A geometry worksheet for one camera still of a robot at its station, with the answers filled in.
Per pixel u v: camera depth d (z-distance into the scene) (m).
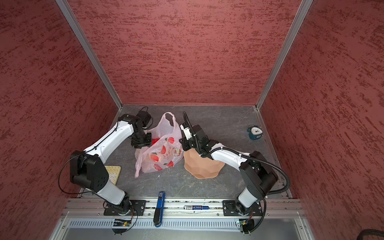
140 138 0.70
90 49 0.87
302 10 0.72
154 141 0.81
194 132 0.64
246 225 0.72
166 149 0.81
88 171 0.44
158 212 0.71
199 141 0.66
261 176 0.45
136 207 0.74
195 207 0.74
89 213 0.73
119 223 0.72
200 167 0.87
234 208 0.74
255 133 1.00
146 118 0.71
